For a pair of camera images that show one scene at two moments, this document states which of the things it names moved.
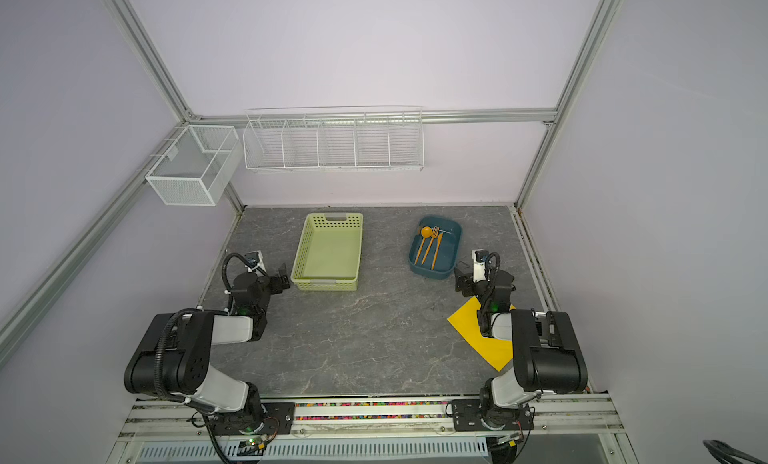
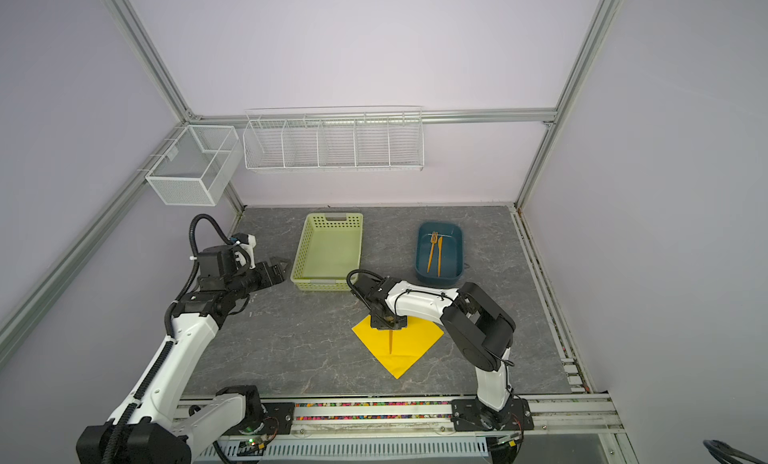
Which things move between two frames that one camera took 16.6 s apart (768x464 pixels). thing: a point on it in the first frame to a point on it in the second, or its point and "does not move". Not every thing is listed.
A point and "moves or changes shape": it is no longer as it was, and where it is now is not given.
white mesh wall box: (199, 168) does not move
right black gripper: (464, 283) to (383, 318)
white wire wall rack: (335, 138) does not move
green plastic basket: (330, 252) does not move
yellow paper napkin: (465, 320) moves or changes shape
